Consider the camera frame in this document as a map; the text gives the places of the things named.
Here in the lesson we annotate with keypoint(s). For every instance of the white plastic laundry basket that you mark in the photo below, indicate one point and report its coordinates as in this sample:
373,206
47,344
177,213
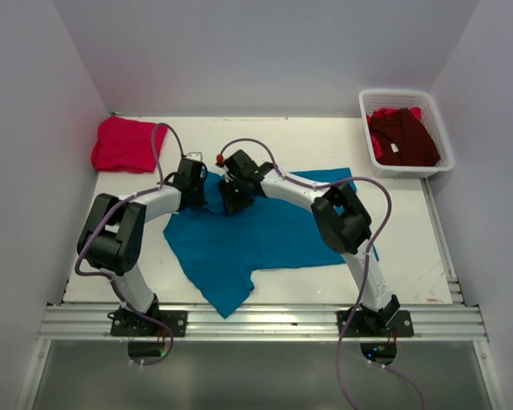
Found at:
371,100

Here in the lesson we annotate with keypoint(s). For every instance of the blue t shirt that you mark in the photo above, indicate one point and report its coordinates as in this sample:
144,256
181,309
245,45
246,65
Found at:
218,252

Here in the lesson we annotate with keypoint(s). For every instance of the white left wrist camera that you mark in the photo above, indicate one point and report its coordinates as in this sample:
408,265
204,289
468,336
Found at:
195,156

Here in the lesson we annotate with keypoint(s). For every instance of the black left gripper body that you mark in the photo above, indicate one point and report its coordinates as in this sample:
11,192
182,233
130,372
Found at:
195,198

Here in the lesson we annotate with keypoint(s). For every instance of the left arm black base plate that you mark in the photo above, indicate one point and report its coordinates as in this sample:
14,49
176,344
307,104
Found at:
128,324

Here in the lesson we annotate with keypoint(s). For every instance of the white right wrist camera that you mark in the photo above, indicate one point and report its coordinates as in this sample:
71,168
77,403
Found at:
220,162

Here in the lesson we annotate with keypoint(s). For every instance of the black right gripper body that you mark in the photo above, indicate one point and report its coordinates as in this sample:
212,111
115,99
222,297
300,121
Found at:
232,202

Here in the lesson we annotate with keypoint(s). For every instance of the dark red t shirt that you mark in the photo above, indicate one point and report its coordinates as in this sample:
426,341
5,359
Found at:
405,140

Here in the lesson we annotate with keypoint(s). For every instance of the aluminium front rail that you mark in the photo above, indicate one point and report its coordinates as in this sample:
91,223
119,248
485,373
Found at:
270,323

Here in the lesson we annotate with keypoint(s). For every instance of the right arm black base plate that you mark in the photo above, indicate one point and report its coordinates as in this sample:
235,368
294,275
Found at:
366,324

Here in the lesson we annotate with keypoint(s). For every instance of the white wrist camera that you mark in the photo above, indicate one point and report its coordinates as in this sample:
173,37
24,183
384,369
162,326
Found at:
220,162
195,156

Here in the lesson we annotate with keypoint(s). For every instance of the folded pink t shirt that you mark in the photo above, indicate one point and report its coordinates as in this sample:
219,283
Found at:
123,146

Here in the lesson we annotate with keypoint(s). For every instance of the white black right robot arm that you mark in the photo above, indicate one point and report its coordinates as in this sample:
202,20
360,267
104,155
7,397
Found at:
344,224

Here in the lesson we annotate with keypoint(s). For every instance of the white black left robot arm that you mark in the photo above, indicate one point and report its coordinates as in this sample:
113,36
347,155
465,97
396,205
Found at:
111,240

